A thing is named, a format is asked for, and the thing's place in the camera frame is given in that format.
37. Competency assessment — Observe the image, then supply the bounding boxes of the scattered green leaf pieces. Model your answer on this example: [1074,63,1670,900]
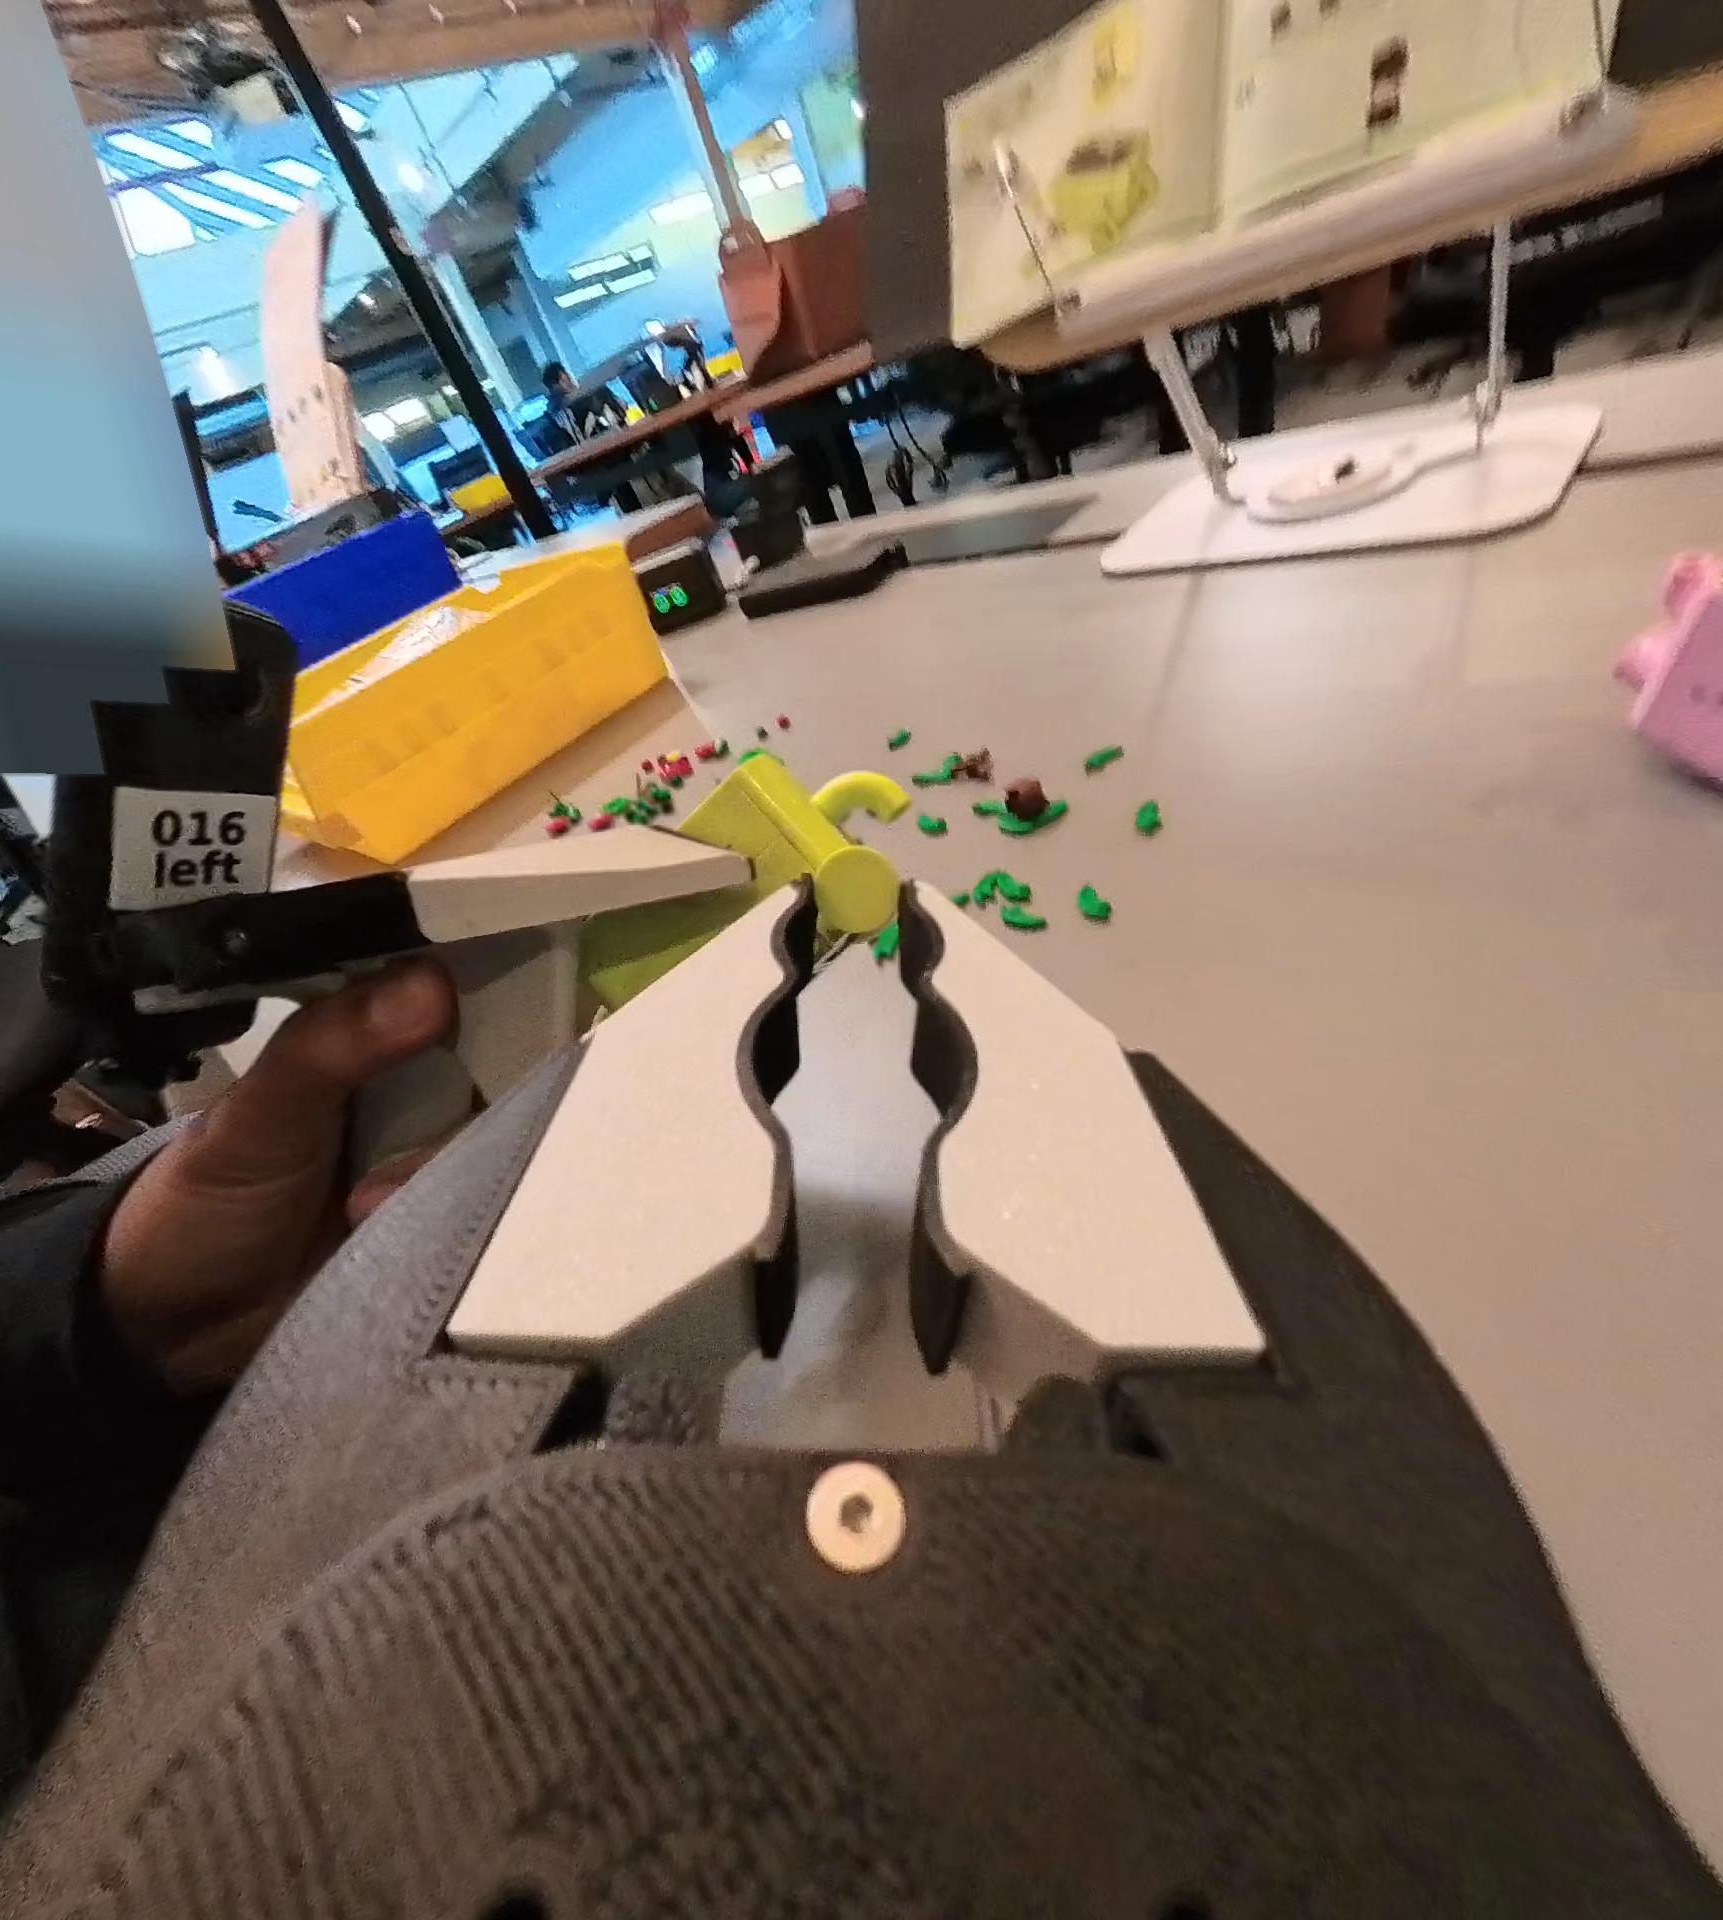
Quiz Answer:
[545,716,1162,962]

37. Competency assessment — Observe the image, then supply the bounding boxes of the white book stand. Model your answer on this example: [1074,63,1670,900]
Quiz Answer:
[981,59,1723,580]

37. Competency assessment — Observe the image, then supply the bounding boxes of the blue storage bin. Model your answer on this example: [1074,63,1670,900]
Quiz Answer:
[223,509,461,669]

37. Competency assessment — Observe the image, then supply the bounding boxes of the clear plastic bag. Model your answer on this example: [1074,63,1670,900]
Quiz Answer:
[293,576,505,709]

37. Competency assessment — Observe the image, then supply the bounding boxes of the black device with green lights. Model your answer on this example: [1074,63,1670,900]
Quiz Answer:
[643,541,727,632]

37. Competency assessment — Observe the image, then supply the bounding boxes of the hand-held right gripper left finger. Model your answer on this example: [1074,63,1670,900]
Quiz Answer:
[447,882,821,1367]

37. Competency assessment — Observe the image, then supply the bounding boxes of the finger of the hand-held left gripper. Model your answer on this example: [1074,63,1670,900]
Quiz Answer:
[407,823,755,950]

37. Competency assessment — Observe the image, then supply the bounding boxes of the flat black device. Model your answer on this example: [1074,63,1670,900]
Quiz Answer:
[737,541,911,619]

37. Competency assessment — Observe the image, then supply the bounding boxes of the lime green brick pot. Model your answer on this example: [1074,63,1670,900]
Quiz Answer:
[583,750,953,1013]

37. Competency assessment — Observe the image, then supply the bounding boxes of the brown paper bag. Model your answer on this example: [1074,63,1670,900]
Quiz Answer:
[717,202,873,377]

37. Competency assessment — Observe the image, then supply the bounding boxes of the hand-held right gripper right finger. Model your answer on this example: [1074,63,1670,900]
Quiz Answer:
[897,882,1270,1373]

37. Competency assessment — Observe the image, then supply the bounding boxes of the person's left forearm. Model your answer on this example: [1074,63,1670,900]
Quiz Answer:
[0,1153,187,1501]

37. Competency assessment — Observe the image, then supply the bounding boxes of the person's left hand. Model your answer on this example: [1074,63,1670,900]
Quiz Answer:
[95,960,461,1400]

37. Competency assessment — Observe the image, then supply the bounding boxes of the yellow storage bin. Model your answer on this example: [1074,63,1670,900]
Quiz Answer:
[275,541,671,863]

